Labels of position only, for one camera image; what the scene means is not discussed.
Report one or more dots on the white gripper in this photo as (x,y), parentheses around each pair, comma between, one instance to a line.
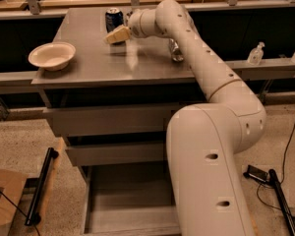
(135,25)

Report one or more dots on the blue pepsi can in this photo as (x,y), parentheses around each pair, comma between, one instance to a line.
(113,19)

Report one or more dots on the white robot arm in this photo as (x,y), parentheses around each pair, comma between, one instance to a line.
(202,139)

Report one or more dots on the grey drawer cabinet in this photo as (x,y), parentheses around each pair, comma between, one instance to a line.
(139,71)

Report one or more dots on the grey top drawer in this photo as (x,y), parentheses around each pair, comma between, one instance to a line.
(109,120)

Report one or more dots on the grey middle drawer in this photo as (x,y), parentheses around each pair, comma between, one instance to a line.
(116,153)

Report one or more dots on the grey open bottom drawer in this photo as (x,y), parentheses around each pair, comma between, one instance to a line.
(133,199)

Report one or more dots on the clear plastic water bottle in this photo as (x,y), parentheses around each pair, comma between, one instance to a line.
(175,51)

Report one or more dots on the white paper bowl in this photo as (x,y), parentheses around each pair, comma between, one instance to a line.
(52,56)

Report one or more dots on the clear hand sanitizer bottle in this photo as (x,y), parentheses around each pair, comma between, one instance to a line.
(256,54)

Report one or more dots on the brown cardboard box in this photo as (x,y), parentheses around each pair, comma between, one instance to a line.
(11,188)

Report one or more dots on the black device on floor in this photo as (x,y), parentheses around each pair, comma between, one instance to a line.
(256,174)

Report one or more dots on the black bar left floor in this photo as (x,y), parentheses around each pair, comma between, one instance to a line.
(33,216)

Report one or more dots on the black bar floor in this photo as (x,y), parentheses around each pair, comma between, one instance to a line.
(273,179)
(33,216)

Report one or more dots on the black bar right floor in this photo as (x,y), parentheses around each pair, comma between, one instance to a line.
(273,179)

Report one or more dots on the grey metal rail shelf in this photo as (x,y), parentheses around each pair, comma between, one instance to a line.
(269,69)

